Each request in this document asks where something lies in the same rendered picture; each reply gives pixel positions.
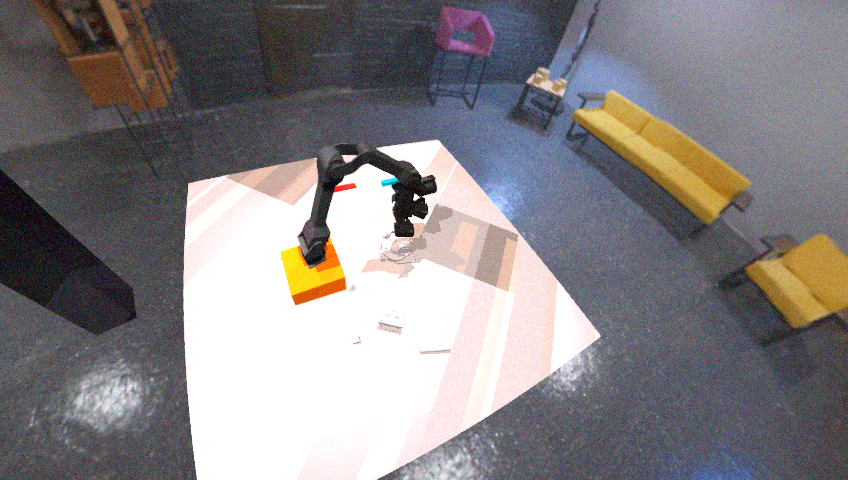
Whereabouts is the red flat bar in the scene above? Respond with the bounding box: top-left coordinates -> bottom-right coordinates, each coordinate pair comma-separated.
335,182 -> 356,192

